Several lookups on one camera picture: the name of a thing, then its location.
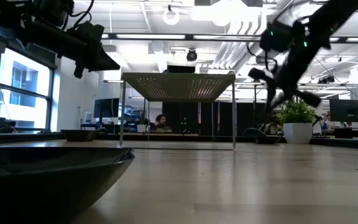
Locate black partition wall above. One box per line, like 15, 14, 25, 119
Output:
162, 101, 272, 136

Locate green potted plant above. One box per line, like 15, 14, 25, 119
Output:
277, 98, 316, 124

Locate white plant pot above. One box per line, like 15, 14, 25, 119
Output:
283, 123, 313, 144

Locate long linear ceiling light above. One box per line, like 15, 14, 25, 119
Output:
101, 32, 358, 44

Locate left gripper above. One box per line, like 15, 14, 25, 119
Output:
60, 43, 121, 78

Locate perforated metal shelf rack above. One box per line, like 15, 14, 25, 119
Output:
119, 72, 237, 151

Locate black ceiling spotlight cluster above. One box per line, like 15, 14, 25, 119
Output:
318, 75, 336, 84

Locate dark glossy plate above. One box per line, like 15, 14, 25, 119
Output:
0, 146, 135, 224

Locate round white pendant lamp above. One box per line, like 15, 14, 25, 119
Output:
162, 4, 180, 26

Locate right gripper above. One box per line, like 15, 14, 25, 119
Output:
249, 67, 322, 113

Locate large window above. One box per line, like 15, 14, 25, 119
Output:
0, 46, 54, 131

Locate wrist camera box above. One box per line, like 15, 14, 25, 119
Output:
68, 21, 105, 50
259, 20, 295, 53

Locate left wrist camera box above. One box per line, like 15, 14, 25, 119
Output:
68, 21, 105, 50

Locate black computer monitor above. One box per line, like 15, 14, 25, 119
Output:
329, 98, 358, 123
93, 98, 120, 119

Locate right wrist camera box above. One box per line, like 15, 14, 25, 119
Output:
259, 20, 295, 53

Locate person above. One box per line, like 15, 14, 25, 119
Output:
150, 114, 172, 132
264, 114, 282, 135
312, 114, 332, 135

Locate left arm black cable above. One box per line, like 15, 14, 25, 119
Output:
68, 0, 95, 30

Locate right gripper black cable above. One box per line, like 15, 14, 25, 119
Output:
246, 43, 279, 75

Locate dark office chair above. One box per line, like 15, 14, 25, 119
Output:
242, 127, 266, 138

